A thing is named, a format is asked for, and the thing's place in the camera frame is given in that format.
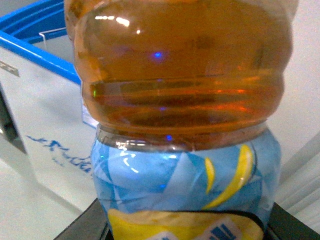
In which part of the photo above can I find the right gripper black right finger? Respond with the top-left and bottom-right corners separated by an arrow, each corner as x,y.
266,203 -> 320,240

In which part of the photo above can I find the iced tea bottle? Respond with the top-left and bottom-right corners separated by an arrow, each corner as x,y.
64,0 -> 298,240

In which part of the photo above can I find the white wire freezer basket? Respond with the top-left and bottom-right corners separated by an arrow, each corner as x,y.
38,27 -> 67,49

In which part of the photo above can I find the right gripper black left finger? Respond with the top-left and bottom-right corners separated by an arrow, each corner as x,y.
54,198 -> 110,240

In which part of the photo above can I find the white blue chest freezer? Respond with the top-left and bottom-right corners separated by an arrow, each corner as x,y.
0,0 -> 96,211

